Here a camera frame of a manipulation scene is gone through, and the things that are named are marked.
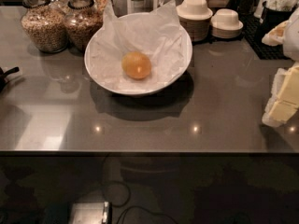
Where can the orange fruit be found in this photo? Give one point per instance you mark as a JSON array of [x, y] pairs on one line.
[[136, 65]]

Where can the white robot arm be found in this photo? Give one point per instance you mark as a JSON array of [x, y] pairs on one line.
[[284, 100]]

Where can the white bowl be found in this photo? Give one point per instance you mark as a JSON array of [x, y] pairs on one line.
[[93, 66]]

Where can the black rubber mat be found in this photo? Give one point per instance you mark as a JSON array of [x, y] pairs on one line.
[[251, 31]]

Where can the right stack of paper bowls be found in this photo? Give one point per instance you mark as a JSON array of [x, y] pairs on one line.
[[226, 24]]

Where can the black container with napkins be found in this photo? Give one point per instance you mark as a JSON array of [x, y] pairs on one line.
[[274, 13]]

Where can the white paper liner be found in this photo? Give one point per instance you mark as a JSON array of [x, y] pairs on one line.
[[149, 38]]

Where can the right glass cereal jar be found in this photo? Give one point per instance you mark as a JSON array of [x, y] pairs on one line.
[[81, 22]]

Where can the silver box under table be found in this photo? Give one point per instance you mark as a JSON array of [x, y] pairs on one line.
[[90, 213]]

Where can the left glass cereal jar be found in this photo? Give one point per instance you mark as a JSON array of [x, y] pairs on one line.
[[44, 25]]

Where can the black handle at left edge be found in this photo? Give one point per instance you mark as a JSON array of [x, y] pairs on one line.
[[4, 75]]

